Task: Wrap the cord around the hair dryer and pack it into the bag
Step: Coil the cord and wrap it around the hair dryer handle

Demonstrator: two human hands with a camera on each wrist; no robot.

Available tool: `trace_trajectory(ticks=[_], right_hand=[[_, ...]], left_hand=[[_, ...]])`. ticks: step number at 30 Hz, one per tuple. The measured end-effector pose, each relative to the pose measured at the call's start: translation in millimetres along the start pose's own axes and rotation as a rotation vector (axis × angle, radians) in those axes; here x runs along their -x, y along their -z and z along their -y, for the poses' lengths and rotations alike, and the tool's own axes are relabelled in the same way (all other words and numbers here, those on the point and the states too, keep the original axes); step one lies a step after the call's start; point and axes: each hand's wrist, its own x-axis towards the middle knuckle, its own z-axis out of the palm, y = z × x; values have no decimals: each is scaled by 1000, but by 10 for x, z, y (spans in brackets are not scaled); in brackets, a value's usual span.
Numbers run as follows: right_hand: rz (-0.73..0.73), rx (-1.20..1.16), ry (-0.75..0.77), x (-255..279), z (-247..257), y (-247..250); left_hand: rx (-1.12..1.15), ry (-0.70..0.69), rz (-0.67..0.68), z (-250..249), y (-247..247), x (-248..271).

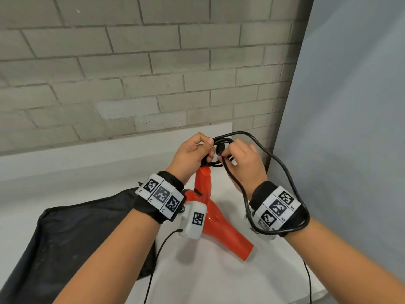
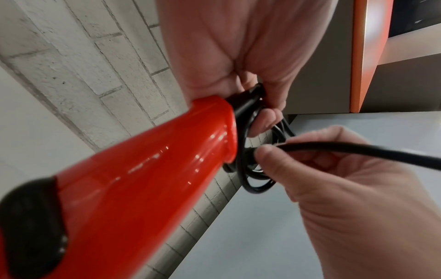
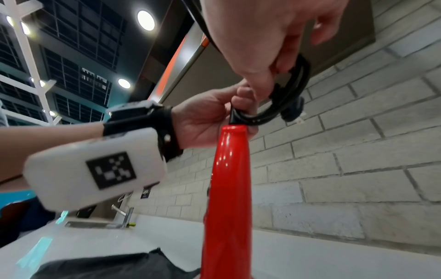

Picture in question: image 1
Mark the person's left hand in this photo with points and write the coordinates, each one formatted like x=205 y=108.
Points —
x=186 y=158

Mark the person's right hand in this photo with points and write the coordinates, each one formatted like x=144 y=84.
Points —
x=246 y=167

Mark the red hair dryer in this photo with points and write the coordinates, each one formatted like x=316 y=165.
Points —
x=224 y=231

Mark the black fabric drawstring bag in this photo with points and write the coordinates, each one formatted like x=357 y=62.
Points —
x=63 y=250

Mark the person's left forearm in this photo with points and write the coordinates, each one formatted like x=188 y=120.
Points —
x=110 y=259

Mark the left wristband with marker tiles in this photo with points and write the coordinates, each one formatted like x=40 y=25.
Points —
x=161 y=196

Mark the wristband with marker tiles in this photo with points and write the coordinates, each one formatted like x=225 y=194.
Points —
x=278 y=207
x=161 y=196

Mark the right wristband with marker tiles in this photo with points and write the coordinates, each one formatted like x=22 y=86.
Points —
x=278 y=207

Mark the light grey partition board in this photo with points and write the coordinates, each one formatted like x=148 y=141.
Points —
x=348 y=123

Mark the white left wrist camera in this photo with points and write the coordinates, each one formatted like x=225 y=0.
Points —
x=194 y=220

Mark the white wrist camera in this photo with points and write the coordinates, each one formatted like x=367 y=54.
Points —
x=194 y=220
x=267 y=235

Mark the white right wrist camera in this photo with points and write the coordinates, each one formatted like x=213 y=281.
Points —
x=267 y=235

